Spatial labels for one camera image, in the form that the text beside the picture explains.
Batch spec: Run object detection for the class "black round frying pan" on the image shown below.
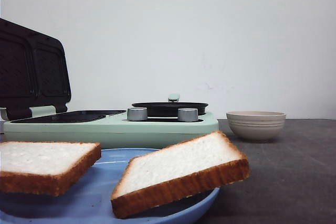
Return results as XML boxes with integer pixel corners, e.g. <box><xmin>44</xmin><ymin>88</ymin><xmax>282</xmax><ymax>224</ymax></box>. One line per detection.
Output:
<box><xmin>132</xmin><ymin>93</ymin><xmax>208</xmax><ymax>117</ymax></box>

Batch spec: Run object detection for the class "blue round plate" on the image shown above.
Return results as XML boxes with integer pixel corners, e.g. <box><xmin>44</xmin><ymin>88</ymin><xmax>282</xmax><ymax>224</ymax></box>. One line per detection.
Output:
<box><xmin>1</xmin><ymin>148</ymin><xmax>219</xmax><ymax>223</ymax></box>

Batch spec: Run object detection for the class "beige ribbed ceramic bowl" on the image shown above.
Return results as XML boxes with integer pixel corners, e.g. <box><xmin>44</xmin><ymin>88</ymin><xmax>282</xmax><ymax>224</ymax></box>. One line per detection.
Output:
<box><xmin>226</xmin><ymin>111</ymin><xmax>286</xmax><ymax>143</ymax></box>

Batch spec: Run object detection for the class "left silver control knob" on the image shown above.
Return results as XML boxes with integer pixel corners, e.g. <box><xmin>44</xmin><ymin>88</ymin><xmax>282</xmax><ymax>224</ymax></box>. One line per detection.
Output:
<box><xmin>127</xmin><ymin>107</ymin><xmax>148</xmax><ymax>121</ymax></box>

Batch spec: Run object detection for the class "white bread slice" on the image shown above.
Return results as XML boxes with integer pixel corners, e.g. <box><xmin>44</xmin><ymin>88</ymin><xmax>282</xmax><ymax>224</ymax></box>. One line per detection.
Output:
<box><xmin>1</xmin><ymin>141</ymin><xmax>101</xmax><ymax>196</ymax></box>
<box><xmin>111</xmin><ymin>131</ymin><xmax>249</xmax><ymax>219</ymax></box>

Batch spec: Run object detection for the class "right silver control knob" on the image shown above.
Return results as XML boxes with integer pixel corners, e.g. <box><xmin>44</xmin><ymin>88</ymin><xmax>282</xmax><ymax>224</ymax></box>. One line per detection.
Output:
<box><xmin>177</xmin><ymin>108</ymin><xmax>198</xmax><ymax>122</ymax></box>

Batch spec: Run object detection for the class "mint green breakfast maker base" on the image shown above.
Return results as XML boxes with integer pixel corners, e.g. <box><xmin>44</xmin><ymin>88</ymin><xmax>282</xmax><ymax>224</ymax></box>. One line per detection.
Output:
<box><xmin>3</xmin><ymin>110</ymin><xmax>219</xmax><ymax>149</ymax></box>

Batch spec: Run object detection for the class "breakfast maker hinged lid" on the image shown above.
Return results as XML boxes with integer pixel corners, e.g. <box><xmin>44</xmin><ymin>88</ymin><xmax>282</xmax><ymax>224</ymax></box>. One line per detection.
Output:
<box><xmin>1</xmin><ymin>19</ymin><xmax>71</xmax><ymax>121</ymax></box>

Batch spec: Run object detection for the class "silver control knob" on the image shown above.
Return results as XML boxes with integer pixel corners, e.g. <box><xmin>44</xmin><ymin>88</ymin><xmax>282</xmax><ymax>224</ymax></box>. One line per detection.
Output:
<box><xmin>177</xmin><ymin>108</ymin><xmax>198</xmax><ymax>122</ymax></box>
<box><xmin>127</xmin><ymin>107</ymin><xmax>148</xmax><ymax>121</ymax></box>

